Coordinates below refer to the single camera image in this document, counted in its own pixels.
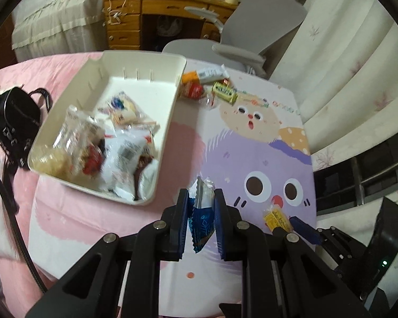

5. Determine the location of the red white snack packet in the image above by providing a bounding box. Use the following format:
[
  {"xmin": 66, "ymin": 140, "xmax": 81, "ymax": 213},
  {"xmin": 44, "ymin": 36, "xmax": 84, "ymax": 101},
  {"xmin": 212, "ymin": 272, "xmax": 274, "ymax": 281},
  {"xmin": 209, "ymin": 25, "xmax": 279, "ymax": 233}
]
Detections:
[{"xmin": 133, "ymin": 129, "xmax": 155, "ymax": 146}]

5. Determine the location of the pink blanket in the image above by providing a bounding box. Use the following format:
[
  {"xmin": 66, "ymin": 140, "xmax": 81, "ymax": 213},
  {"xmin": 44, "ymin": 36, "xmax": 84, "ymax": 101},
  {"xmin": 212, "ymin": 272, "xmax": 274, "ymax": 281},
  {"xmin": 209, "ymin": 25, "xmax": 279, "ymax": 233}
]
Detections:
[{"xmin": 0, "ymin": 51, "xmax": 204, "ymax": 318}]

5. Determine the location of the beige lace curtain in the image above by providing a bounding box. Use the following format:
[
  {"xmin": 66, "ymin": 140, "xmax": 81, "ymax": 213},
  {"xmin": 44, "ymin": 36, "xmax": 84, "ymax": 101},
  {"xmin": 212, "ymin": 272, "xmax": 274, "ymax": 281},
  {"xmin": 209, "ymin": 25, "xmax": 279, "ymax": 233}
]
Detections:
[{"xmin": 11, "ymin": 0, "xmax": 107, "ymax": 63}]

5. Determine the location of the yellow green snack packet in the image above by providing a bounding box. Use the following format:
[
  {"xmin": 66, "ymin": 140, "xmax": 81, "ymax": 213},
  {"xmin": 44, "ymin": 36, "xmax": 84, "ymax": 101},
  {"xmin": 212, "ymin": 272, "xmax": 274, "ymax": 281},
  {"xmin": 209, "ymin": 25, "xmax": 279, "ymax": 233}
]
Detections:
[{"xmin": 211, "ymin": 80, "xmax": 238, "ymax": 105}]

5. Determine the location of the white printed snack bag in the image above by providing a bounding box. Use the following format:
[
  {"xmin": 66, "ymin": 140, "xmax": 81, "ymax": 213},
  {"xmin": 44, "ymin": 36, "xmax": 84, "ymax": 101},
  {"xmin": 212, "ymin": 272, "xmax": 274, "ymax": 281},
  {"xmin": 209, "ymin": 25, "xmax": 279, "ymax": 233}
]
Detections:
[{"xmin": 101, "ymin": 129, "xmax": 160, "ymax": 200}]

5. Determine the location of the white plastic tray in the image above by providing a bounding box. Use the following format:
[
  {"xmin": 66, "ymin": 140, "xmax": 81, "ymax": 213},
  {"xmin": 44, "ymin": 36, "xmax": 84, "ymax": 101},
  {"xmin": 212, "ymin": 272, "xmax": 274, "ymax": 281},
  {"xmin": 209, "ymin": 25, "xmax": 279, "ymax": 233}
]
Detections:
[{"xmin": 28, "ymin": 50, "xmax": 187, "ymax": 205}]

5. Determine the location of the red label cookie packet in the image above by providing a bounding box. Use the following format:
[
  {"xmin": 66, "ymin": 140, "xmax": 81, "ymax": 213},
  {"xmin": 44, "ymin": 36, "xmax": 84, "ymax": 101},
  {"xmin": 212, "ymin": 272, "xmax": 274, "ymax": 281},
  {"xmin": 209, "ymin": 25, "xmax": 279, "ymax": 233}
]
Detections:
[{"xmin": 179, "ymin": 83, "xmax": 205, "ymax": 100}]

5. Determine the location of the clear cracker bag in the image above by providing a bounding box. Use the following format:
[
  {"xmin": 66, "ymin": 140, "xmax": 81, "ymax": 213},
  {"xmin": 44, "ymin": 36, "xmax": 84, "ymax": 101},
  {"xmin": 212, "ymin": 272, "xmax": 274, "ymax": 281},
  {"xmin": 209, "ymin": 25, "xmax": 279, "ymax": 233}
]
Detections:
[{"xmin": 53, "ymin": 105, "xmax": 105, "ymax": 173}]

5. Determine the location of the dark blue snack packet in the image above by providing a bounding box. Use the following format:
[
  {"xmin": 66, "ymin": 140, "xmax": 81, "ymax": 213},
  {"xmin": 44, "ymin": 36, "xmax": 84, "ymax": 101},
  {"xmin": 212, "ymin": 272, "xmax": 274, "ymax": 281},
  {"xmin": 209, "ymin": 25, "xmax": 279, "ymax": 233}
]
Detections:
[{"xmin": 187, "ymin": 176, "xmax": 217, "ymax": 253}]

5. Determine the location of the orange white snack packet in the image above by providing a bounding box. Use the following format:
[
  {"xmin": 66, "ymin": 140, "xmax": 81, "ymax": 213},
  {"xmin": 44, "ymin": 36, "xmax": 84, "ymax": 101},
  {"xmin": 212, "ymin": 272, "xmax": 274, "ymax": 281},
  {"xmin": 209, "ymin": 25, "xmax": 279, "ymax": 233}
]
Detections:
[{"xmin": 182, "ymin": 65, "xmax": 227, "ymax": 84}]

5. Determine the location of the blue white snack packet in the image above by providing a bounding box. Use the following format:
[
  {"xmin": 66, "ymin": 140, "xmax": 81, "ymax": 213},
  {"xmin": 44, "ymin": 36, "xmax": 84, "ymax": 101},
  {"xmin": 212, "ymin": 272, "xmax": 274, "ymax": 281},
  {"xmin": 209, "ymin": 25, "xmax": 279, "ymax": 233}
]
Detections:
[{"xmin": 98, "ymin": 92, "xmax": 146, "ymax": 127}]

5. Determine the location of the white cable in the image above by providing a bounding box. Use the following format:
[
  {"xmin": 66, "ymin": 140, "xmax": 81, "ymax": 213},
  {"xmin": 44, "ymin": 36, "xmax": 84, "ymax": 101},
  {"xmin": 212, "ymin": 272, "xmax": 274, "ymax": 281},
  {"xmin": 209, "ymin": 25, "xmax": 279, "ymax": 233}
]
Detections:
[{"xmin": 104, "ymin": 0, "xmax": 127, "ymax": 26}]

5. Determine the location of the white leaf print curtain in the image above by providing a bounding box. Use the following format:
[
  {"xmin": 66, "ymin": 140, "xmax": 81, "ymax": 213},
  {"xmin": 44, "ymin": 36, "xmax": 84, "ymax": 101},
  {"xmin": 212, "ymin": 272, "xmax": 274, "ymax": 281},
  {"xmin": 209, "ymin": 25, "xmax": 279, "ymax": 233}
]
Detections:
[{"xmin": 265, "ymin": 0, "xmax": 398, "ymax": 272}]

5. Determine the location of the clear plastic bag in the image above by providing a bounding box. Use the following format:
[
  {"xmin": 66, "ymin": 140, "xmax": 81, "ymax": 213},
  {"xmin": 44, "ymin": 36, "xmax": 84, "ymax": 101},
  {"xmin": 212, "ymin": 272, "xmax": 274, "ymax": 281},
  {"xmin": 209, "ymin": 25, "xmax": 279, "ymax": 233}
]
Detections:
[{"xmin": 157, "ymin": 15, "xmax": 182, "ymax": 38}]

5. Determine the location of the small brown red packet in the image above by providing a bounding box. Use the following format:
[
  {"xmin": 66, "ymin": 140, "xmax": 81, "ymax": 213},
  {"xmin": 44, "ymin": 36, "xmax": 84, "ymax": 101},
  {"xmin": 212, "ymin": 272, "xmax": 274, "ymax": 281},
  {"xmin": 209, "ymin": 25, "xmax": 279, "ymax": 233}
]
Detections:
[{"xmin": 134, "ymin": 157, "xmax": 154, "ymax": 180}]

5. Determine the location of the pale round pastry packet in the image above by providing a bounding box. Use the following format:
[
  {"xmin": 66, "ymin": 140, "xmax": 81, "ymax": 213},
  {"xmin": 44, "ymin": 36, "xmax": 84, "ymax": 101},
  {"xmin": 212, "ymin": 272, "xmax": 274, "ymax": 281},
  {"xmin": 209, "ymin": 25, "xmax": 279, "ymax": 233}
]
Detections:
[{"xmin": 32, "ymin": 147, "xmax": 68, "ymax": 177}]

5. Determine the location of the grey office chair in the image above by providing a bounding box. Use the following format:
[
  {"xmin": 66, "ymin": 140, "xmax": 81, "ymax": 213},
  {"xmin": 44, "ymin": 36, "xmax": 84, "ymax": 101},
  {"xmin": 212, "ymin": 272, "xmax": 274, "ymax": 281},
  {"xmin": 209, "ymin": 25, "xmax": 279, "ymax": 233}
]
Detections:
[{"xmin": 162, "ymin": 0, "xmax": 314, "ymax": 81}]

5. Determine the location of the white printed pillow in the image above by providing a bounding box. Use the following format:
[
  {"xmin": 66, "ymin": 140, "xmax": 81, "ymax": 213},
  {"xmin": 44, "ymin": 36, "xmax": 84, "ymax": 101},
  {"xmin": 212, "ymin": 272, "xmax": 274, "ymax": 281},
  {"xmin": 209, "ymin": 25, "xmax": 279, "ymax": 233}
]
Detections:
[{"xmin": 0, "ymin": 159, "xmax": 30, "ymax": 266}]

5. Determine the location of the wooden desk with drawers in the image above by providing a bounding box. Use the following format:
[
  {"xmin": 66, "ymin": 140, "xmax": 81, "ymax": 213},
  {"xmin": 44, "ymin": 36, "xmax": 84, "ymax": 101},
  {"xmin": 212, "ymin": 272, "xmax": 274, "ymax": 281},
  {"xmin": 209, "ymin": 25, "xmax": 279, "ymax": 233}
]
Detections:
[{"xmin": 103, "ymin": 0, "xmax": 241, "ymax": 54}]

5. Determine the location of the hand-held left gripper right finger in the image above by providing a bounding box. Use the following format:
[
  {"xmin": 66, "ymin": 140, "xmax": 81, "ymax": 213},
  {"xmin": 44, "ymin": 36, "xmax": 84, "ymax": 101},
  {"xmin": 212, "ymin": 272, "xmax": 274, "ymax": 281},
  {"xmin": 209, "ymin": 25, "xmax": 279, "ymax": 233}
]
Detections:
[{"xmin": 215, "ymin": 189, "xmax": 372, "ymax": 318}]

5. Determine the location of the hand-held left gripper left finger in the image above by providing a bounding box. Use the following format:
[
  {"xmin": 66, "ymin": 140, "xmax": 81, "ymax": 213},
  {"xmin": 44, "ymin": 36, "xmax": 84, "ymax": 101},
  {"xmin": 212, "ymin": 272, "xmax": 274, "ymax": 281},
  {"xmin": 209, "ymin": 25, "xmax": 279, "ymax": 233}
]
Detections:
[{"xmin": 25, "ymin": 189, "xmax": 189, "ymax": 318}]

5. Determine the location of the metal window railing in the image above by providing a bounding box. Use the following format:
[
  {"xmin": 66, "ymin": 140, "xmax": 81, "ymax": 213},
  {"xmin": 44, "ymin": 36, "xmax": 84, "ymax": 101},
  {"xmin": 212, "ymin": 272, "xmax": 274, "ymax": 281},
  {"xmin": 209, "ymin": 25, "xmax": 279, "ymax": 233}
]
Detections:
[{"xmin": 313, "ymin": 129, "xmax": 398, "ymax": 211}]

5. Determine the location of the black cable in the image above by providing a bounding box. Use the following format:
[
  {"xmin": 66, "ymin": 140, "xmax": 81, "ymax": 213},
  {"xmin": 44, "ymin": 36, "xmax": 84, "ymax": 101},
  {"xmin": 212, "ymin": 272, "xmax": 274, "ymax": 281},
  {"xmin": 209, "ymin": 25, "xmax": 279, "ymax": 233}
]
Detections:
[{"xmin": 0, "ymin": 163, "xmax": 46, "ymax": 293}]

